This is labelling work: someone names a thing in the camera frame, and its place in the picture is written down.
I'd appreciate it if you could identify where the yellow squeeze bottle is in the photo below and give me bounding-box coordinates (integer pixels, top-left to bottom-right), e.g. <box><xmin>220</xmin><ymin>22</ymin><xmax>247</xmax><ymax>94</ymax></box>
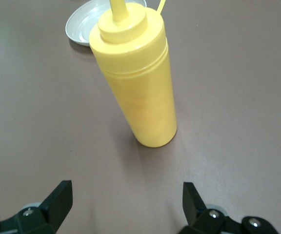
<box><xmin>89</xmin><ymin>0</ymin><xmax>178</xmax><ymax>149</ymax></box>

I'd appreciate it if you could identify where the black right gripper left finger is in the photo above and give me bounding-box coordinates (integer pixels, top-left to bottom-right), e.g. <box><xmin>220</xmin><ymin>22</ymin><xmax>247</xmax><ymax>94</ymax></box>
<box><xmin>0</xmin><ymin>179</ymin><xmax>73</xmax><ymax>234</ymax></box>

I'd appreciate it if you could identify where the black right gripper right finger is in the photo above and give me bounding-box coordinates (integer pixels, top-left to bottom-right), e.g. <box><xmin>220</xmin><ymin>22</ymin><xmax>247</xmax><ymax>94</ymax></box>
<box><xmin>179</xmin><ymin>181</ymin><xmax>280</xmax><ymax>234</ymax></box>

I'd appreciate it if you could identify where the white round plate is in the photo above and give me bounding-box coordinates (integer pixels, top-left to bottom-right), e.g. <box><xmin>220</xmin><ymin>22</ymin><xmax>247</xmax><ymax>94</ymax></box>
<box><xmin>65</xmin><ymin>0</ymin><xmax>147</xmax><ymax>47</ymax></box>

